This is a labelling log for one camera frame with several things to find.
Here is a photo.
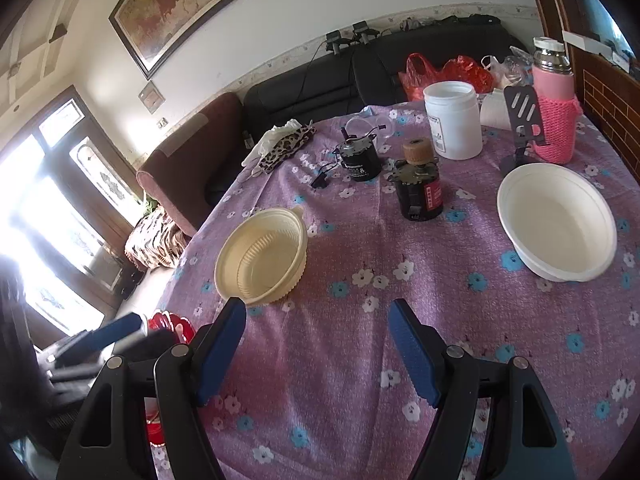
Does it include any cream plastic bowl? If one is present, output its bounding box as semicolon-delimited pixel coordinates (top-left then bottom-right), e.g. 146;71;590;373
214;206;308;308

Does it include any white foam bowl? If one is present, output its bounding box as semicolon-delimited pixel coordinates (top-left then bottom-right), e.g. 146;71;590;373
497;162;617;283

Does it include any patterned blanket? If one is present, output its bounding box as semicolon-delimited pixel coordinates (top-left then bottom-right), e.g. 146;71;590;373
125;206;191;272

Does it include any wooden glass door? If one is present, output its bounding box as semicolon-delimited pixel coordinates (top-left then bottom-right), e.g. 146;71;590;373
1;87;144;339

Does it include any maroon armchair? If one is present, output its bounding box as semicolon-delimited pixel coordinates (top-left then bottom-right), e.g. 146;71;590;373
136;92;247;236

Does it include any purple floral tablecloth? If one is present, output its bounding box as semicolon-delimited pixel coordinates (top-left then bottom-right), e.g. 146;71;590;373
162;104;639;479

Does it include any leopard print pouch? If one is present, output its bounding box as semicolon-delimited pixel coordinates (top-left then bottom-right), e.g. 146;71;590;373
257;125;316;174

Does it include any dark jar with cork lid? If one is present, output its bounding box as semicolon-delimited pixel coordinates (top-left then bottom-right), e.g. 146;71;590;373
390;138;444;221

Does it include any black phone stand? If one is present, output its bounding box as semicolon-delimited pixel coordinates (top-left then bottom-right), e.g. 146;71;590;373
499;84;548;177

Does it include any small black jar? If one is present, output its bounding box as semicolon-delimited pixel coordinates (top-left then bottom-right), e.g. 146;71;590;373
333;127;382;182

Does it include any white plastic jar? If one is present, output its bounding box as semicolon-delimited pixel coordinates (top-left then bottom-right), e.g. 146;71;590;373
423;81;483;160

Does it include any framed horse painting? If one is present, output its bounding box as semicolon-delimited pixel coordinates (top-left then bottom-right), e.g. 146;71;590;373
107;0;306;80

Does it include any pink sleeved thermos bottle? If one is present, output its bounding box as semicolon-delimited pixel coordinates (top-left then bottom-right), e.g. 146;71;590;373
532;36;582;165

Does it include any black leather sofa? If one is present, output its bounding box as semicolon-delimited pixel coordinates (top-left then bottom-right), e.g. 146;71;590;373
241;14;525;141

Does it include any red plastic bag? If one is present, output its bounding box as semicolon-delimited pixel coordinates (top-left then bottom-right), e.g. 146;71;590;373
398;52;494;101

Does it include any small wall plaque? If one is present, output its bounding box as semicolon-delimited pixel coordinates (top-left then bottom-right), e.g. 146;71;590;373
138;80;165;114

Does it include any black cable clip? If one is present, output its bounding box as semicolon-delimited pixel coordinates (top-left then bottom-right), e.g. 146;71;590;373
310;162;337;190

